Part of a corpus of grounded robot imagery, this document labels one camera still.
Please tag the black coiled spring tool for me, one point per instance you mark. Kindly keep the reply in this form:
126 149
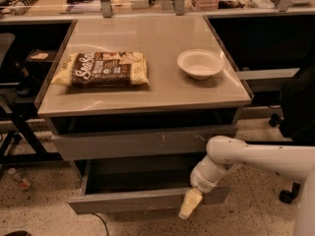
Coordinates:
21 7

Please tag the grey drawer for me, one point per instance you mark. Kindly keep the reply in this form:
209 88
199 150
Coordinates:
111 186
138 142

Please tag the black table frame left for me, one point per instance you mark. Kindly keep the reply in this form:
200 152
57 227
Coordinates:
24 131

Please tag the plastic bottle on floor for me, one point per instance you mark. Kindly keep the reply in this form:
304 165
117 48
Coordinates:
21 180

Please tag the grey drawer cabinet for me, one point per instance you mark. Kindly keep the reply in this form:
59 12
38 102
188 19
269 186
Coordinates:
170 100

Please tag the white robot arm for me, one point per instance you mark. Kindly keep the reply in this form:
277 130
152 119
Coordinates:
224 154

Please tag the black office chair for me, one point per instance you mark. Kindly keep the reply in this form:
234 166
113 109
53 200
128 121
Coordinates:
297 100

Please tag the brown seaweed snack bag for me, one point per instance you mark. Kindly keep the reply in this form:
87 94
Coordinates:
103 69

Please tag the grey top drawer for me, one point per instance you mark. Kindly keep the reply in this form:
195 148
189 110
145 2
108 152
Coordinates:
138 142

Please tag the white paper bowl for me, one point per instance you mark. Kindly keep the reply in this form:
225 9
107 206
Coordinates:
200 64

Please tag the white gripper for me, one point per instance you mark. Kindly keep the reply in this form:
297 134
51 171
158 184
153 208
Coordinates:
202 183

